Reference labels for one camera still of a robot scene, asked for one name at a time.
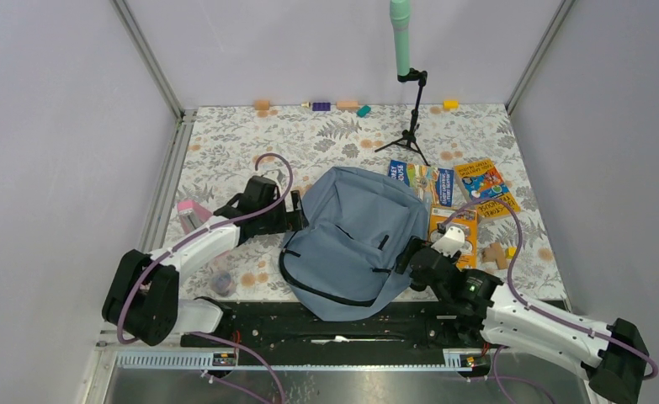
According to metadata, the blue grey backpack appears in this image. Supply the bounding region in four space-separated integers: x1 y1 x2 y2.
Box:
279 167 428 322

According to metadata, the blue 91-storey treehouse book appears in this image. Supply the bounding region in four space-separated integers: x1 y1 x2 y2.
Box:
387 160 454 209

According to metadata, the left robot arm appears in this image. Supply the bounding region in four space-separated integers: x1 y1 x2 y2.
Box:
101 176 308 346

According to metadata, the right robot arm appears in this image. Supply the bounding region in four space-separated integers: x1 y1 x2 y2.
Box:
396 247 649 403

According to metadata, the orange activity book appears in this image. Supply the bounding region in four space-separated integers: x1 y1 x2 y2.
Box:
428 205 478 269

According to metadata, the tan wooden puzzle piece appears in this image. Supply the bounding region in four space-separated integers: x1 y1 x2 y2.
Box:
481 242 508 270

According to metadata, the pink transparent pencil case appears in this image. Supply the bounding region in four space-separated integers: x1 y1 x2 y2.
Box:
176 199 213 235

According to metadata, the small tan wooden block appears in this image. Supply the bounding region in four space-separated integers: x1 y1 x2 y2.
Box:
253 99 271 111

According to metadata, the purple toy brick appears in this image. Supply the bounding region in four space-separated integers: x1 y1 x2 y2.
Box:
311 102 332 112

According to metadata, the small clear purple jar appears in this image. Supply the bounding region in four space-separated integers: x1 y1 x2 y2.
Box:
210 271 236 297

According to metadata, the long tan wooden block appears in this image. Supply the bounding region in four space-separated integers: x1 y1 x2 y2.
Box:
336 100 360 111

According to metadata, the yellow 130-storey treehouse book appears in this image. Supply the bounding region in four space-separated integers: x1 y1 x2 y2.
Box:
454 159 521 222

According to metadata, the teal toy block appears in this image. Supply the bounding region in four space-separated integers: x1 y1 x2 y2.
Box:
356 105 371 118

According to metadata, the black mini tripod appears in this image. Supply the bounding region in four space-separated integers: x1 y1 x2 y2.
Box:
374 67 430 167

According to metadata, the yellow toy block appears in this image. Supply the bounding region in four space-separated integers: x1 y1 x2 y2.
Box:
443 99 460 110

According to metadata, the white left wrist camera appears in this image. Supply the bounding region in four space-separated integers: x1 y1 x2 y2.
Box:
262 169 287 186

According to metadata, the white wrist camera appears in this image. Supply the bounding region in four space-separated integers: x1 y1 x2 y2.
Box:
432 226 465 258
262 169 287 186

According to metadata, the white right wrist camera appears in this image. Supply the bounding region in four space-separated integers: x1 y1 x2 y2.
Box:
432 226 465 258

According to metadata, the white slotted cable duct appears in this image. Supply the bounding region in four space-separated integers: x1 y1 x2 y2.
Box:
114 348 476 373

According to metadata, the aluminium frame rail left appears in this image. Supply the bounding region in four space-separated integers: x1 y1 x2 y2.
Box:
111 0 197 250

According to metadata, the aluminium frame rail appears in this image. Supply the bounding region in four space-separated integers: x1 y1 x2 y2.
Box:
505 0 577 115
111 0 197 250

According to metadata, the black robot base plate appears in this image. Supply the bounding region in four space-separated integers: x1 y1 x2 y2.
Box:
181 300 512 364

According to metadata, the mint green microphone handle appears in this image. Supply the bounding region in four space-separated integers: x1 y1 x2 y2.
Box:
389 0 412 77

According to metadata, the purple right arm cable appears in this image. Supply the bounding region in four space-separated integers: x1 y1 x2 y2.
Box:
439 198 659 380

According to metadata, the aluminium frame rail right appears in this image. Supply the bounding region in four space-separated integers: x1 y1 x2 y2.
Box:
505 0 577 115

